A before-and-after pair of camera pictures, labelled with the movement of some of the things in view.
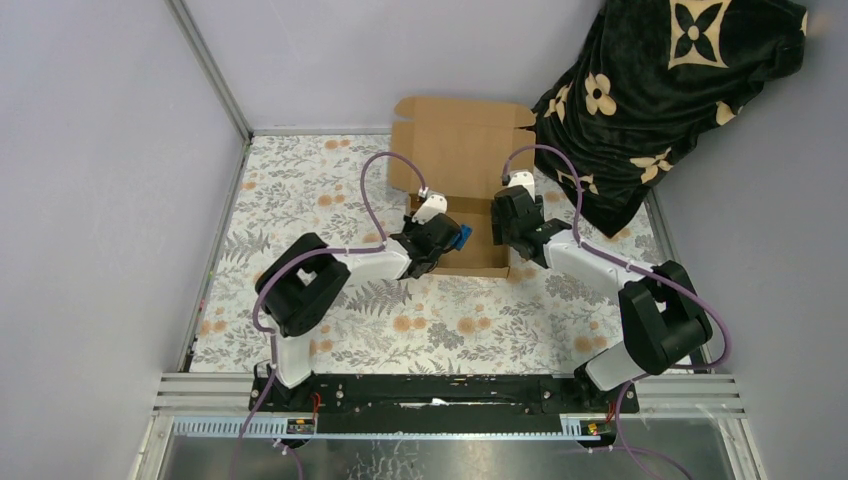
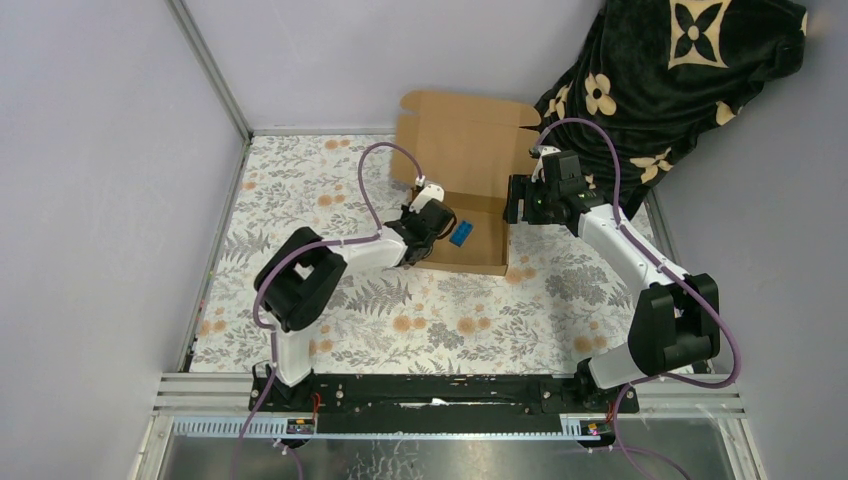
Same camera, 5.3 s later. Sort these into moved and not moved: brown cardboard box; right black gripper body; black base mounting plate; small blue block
Moved: right black gripper body
Not moved: black base mounting plate; brown cardboard box; small blue block
